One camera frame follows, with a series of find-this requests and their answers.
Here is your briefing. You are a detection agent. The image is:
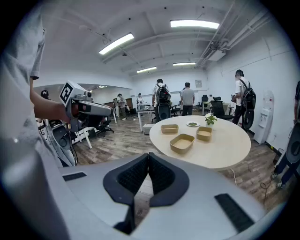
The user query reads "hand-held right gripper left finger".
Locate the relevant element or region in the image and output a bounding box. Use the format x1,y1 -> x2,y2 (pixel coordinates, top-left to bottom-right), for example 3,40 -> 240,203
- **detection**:
55,152 -> 150,240

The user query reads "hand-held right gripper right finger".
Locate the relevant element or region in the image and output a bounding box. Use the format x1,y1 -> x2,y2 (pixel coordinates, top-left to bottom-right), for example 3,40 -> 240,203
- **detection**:
134,151 -> 281,240

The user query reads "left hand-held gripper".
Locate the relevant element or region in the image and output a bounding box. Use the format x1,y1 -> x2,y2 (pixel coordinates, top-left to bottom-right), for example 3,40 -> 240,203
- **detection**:
58,80 -> 115,133

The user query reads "brown paper tray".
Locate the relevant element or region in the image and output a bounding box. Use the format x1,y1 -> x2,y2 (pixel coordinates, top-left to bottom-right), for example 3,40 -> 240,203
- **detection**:
160,124 -> 180,135
196,126 -> 213,142
169,133 -> 195,155

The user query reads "person's left forearm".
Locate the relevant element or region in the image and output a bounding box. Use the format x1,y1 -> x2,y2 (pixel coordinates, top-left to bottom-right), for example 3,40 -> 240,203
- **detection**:
29,77 -> 71,124

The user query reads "person's left hand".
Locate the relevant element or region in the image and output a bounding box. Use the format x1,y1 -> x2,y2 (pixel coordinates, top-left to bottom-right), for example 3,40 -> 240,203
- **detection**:
71,102 -> 83,118

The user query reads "black office chair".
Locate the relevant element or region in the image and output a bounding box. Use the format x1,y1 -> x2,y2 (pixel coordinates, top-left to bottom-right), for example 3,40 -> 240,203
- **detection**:
198,94 -> 209,110
95,117 -> 115,138
170,101 -> 182,117
209,96 -> 235,121

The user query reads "white-legged wooden desk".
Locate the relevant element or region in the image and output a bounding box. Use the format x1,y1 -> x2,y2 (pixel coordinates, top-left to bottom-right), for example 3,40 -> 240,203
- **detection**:
70,125 -> 94,150

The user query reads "white-framed desk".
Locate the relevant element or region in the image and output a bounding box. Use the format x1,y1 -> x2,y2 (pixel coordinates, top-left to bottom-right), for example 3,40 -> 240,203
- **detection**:
201,100 -> 232,113
136,108 -> 157,132

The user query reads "white box appliance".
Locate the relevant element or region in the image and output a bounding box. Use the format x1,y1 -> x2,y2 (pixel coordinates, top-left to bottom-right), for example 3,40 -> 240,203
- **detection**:
142,123 -> 156,135

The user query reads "ceiling tube light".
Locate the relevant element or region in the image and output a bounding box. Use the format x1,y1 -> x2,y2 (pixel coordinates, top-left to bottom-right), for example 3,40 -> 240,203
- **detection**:
136,66 -> 158,74
98,32 -> 135,55
170,19 -> 220,30
172,61 -> 196,67

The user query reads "white flower potted plant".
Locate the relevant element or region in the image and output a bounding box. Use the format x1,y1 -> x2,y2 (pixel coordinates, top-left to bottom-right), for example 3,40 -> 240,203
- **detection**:
204,112 -> 218,129

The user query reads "person's grey t-shirt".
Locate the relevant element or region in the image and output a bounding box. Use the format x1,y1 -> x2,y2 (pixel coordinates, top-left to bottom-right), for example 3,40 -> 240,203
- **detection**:
0,10 -> 60,168

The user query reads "white water dispenser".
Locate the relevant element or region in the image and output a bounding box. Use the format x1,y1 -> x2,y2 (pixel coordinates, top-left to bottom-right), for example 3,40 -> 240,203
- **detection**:
253,90 -> 275,145

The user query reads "white ceiling air conditioner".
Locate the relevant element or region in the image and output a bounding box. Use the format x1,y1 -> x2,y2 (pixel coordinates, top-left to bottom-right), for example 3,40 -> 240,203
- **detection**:
207,49 -> 227,62

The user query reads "white floor cable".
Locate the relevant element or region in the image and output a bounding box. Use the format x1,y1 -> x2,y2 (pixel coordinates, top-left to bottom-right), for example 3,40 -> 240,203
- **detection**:
230,167 -> 238,186

